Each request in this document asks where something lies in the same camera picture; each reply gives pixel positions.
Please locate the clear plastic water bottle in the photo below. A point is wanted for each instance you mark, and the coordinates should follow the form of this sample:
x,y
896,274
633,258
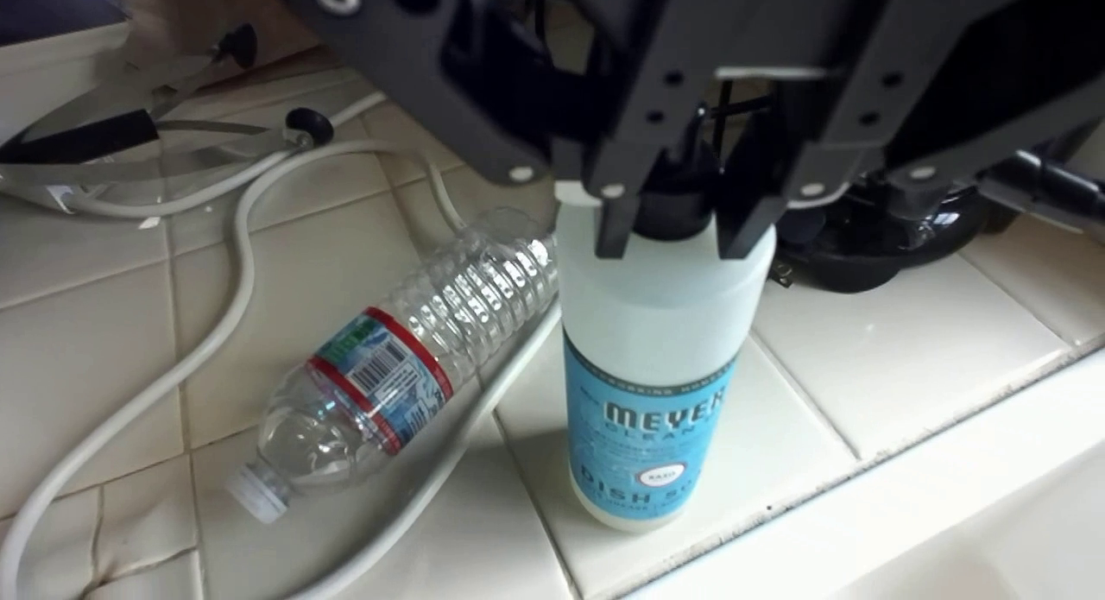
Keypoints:
x,y
388,367

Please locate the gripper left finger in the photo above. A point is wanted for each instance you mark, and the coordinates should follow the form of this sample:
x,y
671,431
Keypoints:
x,y
483,108

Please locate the white soap bottle blue label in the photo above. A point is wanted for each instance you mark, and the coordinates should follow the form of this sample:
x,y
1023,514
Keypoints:
x,y
656,341

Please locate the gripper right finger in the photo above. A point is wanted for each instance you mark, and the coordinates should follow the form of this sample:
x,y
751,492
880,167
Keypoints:
x,y
872,82

